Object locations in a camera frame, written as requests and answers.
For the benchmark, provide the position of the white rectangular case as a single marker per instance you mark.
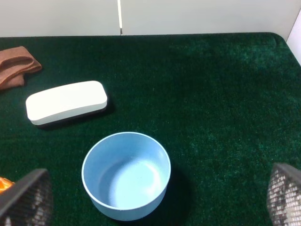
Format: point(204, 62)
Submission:
point(65, 102)

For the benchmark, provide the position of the orange waffle piece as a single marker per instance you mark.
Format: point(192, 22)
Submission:
point(5, 184)

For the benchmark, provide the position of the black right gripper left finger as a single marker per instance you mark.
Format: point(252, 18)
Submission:
point(29, 202)

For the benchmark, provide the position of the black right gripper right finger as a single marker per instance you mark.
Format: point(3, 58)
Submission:
point(284, 195)

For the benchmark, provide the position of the light blue bowl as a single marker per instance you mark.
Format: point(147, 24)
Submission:
point(126, 175)

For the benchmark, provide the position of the green table mat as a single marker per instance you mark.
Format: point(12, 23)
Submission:
point(225, 107)

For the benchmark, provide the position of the brown folded cloth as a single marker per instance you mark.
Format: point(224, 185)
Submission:
point(14, 64)

